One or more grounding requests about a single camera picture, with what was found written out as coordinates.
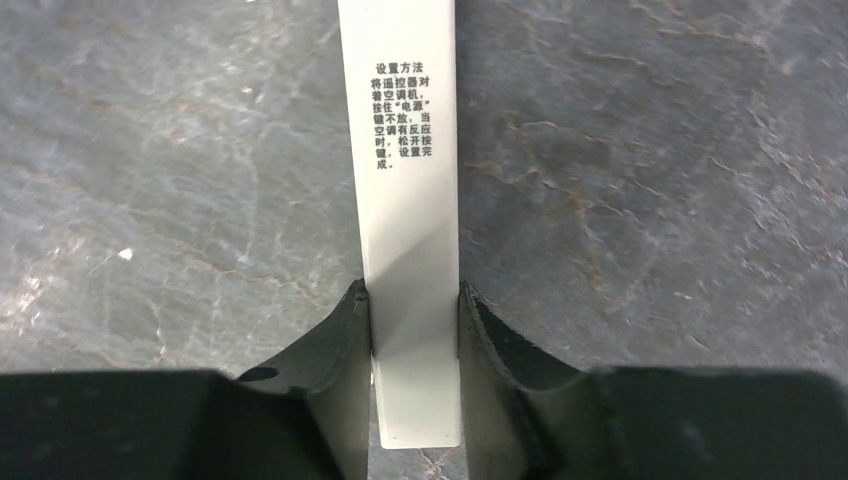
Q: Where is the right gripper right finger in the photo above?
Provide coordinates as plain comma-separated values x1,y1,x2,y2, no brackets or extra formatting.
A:
458,282,585,479

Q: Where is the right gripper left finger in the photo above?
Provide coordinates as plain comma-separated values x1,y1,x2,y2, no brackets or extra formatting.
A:
237,279,371,479

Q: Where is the white remote control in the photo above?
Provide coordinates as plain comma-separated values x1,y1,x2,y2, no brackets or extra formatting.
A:
338,1,461,449

